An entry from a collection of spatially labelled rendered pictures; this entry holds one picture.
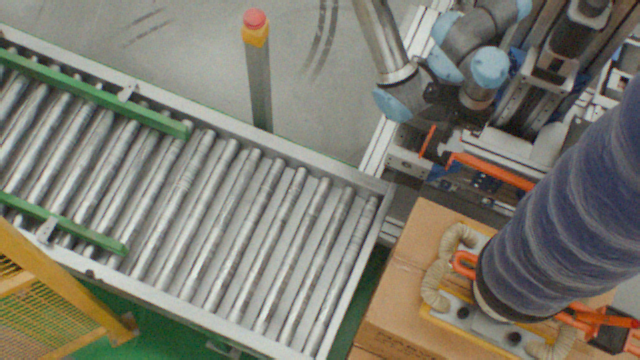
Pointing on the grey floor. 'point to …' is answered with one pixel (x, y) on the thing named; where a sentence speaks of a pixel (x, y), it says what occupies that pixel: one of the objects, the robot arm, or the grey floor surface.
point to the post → (259, 75)
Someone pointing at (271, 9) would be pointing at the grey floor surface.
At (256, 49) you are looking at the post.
